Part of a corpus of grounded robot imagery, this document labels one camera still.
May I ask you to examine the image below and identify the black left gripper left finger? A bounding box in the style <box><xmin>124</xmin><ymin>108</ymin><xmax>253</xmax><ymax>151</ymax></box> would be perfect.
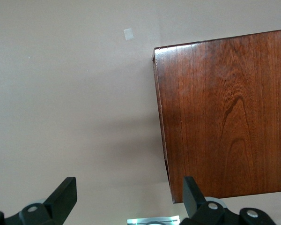
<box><xmin>0</xmin><ymin>177</ymin><xmax>78</xmax><ymax>225</ymax></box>

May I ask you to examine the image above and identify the dark brown wooden cabinet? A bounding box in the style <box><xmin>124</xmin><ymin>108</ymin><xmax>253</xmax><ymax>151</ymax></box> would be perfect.
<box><xmin>151</xmin><ymin>28</ymin><xmax>281</xmax><ymax>204</ymax></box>

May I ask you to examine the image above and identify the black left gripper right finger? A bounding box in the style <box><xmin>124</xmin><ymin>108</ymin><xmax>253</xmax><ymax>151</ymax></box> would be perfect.
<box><xmin>179</xmin><ymin>176</ymin><xmax>276</xmax><ymax>225</ymax></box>

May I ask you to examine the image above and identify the brown table cover sheet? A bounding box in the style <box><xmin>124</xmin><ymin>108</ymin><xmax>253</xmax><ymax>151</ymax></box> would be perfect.
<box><xmin>0</xmin><ymin>0</ymin><xmax>281</xmax><ymax>225</ymax></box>

